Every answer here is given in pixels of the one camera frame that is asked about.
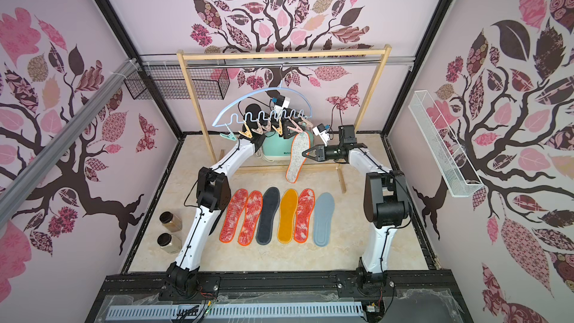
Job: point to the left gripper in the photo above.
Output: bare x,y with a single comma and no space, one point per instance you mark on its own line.
285,134

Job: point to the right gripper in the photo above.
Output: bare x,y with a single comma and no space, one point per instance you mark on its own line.
324,152

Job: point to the orange edged insole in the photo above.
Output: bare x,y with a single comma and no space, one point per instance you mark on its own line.
300,144

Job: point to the light blue clip hanger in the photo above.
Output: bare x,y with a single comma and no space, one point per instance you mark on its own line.
247,111

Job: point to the light blue insole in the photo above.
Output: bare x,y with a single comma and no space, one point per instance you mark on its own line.
324,209

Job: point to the yellow insole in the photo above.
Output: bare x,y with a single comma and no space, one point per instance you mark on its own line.
288,208

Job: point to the dark grey insole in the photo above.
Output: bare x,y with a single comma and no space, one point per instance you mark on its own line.
270,205

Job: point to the red patterned insole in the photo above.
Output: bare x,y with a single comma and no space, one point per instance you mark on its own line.
234,211
252,213

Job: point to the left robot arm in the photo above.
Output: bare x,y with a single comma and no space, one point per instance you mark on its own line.
213,195

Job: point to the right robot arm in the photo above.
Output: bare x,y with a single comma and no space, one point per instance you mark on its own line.
386,201

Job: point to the mint green toaster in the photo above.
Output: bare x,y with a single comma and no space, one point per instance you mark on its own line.
275,148

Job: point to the glass jar dark lid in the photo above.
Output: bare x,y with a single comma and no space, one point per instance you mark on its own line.
170,221

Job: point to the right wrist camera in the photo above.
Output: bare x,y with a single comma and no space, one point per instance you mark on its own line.
322,132

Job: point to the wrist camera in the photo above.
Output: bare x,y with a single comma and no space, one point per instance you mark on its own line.
322,132
280,103

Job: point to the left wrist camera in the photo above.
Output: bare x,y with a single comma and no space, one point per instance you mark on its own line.
280,103

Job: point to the black wire basket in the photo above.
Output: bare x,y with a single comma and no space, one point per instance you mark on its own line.
210,84

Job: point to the white wire shelf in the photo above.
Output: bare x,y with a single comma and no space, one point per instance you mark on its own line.
434,119

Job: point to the white slotted cable duct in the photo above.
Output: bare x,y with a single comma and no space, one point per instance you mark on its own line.
127,313

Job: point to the grey aluminium rail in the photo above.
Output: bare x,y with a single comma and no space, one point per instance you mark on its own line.
24,184

